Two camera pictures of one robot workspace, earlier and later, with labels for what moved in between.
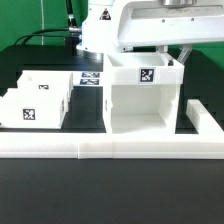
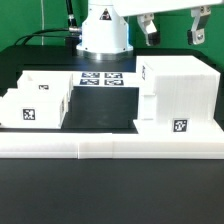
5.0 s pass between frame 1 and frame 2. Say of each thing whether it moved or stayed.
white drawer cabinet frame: moved
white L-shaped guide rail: stayed
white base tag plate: stayed
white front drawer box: moved
